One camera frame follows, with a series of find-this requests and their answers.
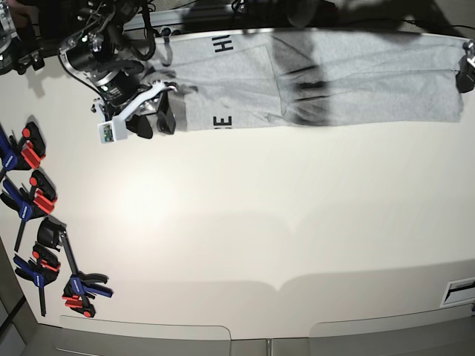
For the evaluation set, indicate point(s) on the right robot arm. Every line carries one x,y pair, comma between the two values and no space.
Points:
109,47

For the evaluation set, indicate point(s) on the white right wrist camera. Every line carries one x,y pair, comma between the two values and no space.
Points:
112,131

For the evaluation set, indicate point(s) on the top blue red bar clamp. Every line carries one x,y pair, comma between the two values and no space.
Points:
22,155

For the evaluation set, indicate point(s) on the grey T-shirt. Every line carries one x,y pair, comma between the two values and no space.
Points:
310,78

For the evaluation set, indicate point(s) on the person hand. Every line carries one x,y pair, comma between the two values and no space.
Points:
18,10

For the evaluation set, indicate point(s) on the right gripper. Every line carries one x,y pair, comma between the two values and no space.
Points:
162,99

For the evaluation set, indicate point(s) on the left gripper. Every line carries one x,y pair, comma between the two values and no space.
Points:
465,78

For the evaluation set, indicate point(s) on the long blue red bar clamp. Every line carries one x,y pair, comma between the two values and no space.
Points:
81,288

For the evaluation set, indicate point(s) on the white label sticker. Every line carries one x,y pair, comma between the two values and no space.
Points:
458,292

